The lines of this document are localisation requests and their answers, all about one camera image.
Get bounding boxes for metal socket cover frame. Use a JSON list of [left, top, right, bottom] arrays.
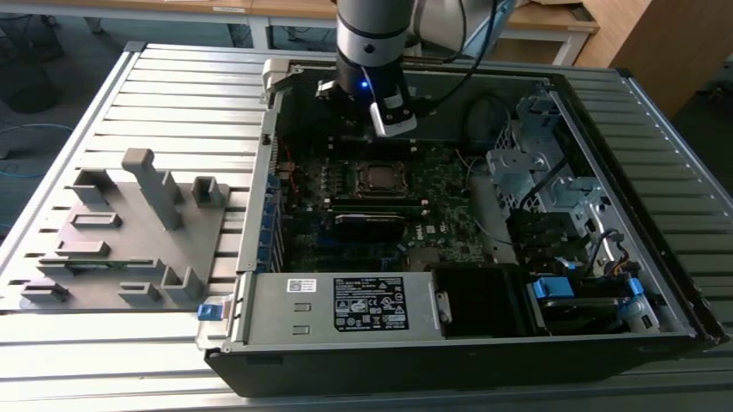
[[354, 161, 417, 197]]

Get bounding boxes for silver CPU green substrate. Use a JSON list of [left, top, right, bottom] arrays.
[[366, 166, 402, 188]]

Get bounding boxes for grey case latch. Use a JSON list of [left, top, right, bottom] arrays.
[[262, 58, 294, 94]]

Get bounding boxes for silver drive cage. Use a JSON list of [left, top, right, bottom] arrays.
[[485, 83, 617, 215]]

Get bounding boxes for black expansion card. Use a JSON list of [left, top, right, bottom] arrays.
[[334, 213, 408, 244]]

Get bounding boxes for green motherboard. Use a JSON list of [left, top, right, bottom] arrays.
[[266, 136, 517, 274]]

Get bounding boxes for wooden desk white legs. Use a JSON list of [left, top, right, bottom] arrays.
[[0, 0, 270, 51], [266, 0, 601, 65]]

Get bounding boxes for brown chipset heatsink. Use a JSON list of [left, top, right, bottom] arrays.
[[408, 247, 441, 266]]

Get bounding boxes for grey parts rack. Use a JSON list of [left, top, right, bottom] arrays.
[[21, 148, 234, 310]]

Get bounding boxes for grey power supply unit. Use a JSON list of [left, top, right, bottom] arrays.
[[229, 270, 455, 344]]

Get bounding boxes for black office chair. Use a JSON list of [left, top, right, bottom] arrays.
[[0, 12, 69, 115]]

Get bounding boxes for wooden cabinet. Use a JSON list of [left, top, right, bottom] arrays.
[[576, 0, 733, 119]]

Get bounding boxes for hard disk in blue carrier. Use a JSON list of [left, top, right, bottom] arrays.
[[529, 274, 649, 336]]

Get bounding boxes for black and grey PC case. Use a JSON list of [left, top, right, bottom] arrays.
[[194, 58, 732, 398]]

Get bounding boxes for dark wrist camera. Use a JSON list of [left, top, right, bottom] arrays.
[[314, 79, 346, 103]]

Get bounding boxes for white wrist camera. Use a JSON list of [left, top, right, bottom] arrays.
[[369, 88, 419, 137]]

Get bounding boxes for black cable loop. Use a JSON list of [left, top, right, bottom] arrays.
[[464, 92, 515, 151]]

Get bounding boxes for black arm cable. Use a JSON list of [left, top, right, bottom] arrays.
[[421, 0, 471, 65], [427, 0, 504, 113]]

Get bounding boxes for black drive cable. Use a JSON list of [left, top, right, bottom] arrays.
[[519, 158, 569, 211]]

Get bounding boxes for blue floor cable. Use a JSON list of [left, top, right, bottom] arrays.
[[0, 122, 77, 179]]

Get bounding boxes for multicoloured wire bundle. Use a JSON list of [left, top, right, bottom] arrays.
[[608, 252, 639, 276]]

